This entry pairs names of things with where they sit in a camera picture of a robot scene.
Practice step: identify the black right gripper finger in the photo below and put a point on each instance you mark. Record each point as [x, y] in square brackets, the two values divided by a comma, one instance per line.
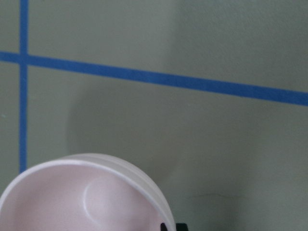
[181, 227]

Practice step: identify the pink bowl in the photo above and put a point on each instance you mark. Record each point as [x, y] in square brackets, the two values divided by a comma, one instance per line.
[84, 192]

